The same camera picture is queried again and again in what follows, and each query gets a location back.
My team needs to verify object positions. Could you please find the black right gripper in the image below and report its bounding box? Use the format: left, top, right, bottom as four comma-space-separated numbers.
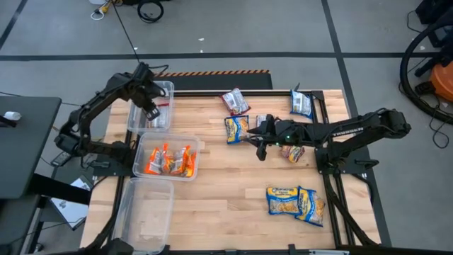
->
247, 114, 306, 161

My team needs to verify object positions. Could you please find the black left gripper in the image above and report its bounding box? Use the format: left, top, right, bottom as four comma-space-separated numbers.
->
134, 81, 167, 122

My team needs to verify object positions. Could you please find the blue noodle pack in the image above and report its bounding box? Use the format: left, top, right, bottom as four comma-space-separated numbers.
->
265, 186, 302, 216
224, 115, 251, 145
289, 89, 314, 120
295, 186, 326, 227

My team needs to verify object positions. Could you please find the pink yellow noodle pack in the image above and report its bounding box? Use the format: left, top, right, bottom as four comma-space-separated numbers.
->
281, 144, 306, 164

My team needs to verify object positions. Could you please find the orange chicken noodle pack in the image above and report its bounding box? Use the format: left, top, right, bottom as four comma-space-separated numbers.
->
144, 147, 162, 176
171, 144, 191, 176
161, 143, 174, 174
183, 151, 197, 178

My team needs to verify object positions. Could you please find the clear plastic bin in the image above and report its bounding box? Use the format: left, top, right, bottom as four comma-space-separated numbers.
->
132, 132, 202, 182
126, 80, 175, 134
112, 176, 175, 254

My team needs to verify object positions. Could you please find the black hazard-striped floor mat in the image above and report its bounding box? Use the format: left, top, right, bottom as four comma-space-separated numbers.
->
151, 69, 274, 91

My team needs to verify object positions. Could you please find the black power adapter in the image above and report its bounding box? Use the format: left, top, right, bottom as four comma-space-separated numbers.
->
50, 152, 71, 167

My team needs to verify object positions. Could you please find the black bar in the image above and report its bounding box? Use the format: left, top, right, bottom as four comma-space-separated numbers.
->
28, 173, 93, 205

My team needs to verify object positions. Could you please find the white paper sheet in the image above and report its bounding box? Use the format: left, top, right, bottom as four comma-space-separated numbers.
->
49, 176, 93, 231

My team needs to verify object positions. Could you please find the black desk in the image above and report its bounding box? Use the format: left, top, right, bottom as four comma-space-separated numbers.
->
0, 96, 63, 200

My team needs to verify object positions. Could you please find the orange shop vacuum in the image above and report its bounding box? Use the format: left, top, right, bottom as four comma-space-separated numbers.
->
430, 62, 453, 103

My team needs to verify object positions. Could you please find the black equipment case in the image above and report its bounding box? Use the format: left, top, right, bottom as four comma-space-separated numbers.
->
415, 0, 453, 49

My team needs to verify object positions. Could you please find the black aluminium rig frame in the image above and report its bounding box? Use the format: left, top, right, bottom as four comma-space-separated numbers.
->
83, 90, 382, 255

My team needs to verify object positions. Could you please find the long black floor cable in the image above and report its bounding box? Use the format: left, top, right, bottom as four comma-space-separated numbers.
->
111, 0, 142, 67

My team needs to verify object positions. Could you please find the coiled black cable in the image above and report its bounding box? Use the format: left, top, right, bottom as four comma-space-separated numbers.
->
137, 0, 166, 24

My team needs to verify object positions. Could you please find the yellow white power cord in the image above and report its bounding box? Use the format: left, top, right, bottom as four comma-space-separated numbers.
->
90, 0, 114, 21

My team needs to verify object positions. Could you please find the black vacuum hose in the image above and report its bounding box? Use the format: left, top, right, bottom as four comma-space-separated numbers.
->
398, 16, 453, 125

